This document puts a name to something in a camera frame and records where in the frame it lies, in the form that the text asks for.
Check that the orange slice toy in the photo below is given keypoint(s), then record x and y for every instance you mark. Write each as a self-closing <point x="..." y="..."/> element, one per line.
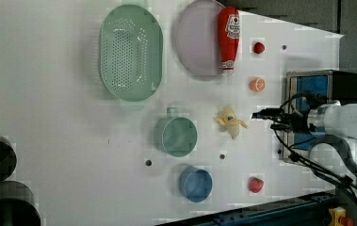
<point x="257" y="84"/>

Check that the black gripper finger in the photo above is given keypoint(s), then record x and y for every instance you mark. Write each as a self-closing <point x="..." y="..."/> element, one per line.
<point x="280" y="127"/>
<point x="267" y="113"/>

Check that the green mug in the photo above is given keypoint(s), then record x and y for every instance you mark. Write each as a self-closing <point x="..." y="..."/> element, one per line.
<point x="174" y="134"/>

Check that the red ketchup bottle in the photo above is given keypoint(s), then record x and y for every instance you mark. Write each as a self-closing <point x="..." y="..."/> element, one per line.
<point x="228" y="34"/>

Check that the blue bowl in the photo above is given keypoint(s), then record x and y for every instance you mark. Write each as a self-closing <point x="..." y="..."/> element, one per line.
<point x="195" y="184"/>

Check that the green perforated colander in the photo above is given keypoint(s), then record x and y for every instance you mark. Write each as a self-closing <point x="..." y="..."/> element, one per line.
<point x="130" y="53"/>

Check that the lilac round plate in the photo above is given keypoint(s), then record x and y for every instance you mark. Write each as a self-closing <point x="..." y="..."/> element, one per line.
<point x="196" y="37"/>

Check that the small red toy tomato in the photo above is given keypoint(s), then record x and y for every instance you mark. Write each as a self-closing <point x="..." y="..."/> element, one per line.
<point x="259" y="48"/>

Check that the black toaster oven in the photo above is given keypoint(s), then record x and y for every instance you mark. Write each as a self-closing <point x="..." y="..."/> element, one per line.
<point x="305" y="90"/>

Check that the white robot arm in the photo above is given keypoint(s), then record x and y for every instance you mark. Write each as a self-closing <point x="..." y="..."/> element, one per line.
<point x="332" y="128"/>

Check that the peeled toy banana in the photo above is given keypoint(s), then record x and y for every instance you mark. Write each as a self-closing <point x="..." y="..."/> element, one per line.
<point x="227" y="119"/>

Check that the blue aluminium frame rail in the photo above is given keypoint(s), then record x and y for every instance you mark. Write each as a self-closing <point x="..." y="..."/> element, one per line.
<point x="308" y="210"/>

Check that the red toy strawberry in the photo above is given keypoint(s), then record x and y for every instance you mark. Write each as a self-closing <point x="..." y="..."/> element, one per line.
<point x="256" y="185"/>

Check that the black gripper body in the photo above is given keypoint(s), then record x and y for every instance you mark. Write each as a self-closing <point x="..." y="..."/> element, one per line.
<point x="297" y="121"/>

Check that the black cylinder at corner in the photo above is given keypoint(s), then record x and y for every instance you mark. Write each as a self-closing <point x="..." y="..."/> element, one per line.
<point x="17" y="206"/>

